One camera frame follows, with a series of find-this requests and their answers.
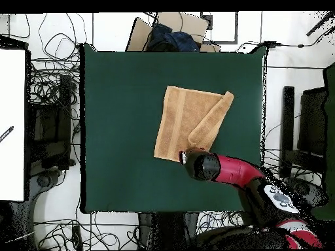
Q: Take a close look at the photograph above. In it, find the tan terry towel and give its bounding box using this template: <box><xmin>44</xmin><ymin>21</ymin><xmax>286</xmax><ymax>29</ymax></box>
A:
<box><xmin>153</xmin><ymin>85</ymin><xmax>236</xmax><ymax>162</ymax></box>

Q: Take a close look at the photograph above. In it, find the dark green table cloth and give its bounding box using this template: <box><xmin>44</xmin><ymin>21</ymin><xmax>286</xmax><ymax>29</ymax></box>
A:
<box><xmin>79</xmin><ymin>42</ymin><xmax>268</xmax><ymax>214</ymax></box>

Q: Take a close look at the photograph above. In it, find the black chair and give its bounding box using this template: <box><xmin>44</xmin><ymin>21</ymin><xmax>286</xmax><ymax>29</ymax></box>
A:
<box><xmin>279</xmin><ymin>86</ymin><xmax>328</xmax><ymax>179</ymax></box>
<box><xmin>27</xmin><ymin>75</ymin><xmax>77</xmax><ymax>171</ymax></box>

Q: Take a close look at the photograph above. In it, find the dark blue garment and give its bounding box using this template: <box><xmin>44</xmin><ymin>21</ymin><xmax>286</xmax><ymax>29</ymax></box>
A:
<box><xmin>145</xmin><ymin>23</ymin><xmax>200</xmax><ymax>52</ymax></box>

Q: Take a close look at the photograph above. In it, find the black power strip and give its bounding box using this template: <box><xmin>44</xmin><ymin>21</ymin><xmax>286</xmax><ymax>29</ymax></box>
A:
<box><xmin>71</xmin><ymin>225</ymin><xmax>84</xmax><ymax>251</ymax></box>

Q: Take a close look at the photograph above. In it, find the brown cardboard box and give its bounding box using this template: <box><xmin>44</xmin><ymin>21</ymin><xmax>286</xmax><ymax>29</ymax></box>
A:
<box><xmin>125</xmin><ymin>11</ymin><xmax>222</xmax><ymax>53</ymax></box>

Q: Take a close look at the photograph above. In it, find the grey office chair base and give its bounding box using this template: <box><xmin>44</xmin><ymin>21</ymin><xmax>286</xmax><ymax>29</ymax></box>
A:
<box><xmin>287</xmin><ymin>176</ymin><xmax>328</xmax><ymax>210</ymax></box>
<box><xmin>28</xmin><ymin>168</ymin><xmax>66</xmax><ymax>207</ymax></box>

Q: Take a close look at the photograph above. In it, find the green cloth over furniture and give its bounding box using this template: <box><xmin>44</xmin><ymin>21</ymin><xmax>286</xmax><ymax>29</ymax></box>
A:
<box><xmin>309</xmin><ymin>61</ymin><xmax>335</xmax><ymax>221</ymax></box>

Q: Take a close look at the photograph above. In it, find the black strip with white marks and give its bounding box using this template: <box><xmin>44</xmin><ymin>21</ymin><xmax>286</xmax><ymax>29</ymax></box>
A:
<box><xmin>0</xmin><ymin>125</ymin><xmax>14</xmax><ymax>143</ymax></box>

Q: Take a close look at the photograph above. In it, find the white desk top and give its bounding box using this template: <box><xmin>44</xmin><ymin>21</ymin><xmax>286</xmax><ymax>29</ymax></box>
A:
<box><xmin>0</xmin><ymin>48</ymin><xmax>26</xmax><ymax>201</ymax></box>

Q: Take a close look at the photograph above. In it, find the black tripod leg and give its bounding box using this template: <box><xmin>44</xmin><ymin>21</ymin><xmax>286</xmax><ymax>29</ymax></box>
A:
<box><xmin>305</xmin><ymin>11</ymin><xmax>335</xmax><ymax>37</ymax></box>

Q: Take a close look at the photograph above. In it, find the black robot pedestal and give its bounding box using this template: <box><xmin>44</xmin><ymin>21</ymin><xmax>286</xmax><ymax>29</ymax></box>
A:
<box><xmin>137</xmin><ymin>212</ymin><xmax>200</xmax><ymax>250</ymax></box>

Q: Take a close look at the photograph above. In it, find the black cable tangle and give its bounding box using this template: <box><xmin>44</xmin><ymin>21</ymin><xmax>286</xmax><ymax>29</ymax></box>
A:
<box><xmin>28</xmin><ymin>12</ymin><xmax>82</xmax><ymax>121</ymax></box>
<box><xmin>33</xmin><ymin>218</ymin><xmax>139</xmax><ymax>250</ymax></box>

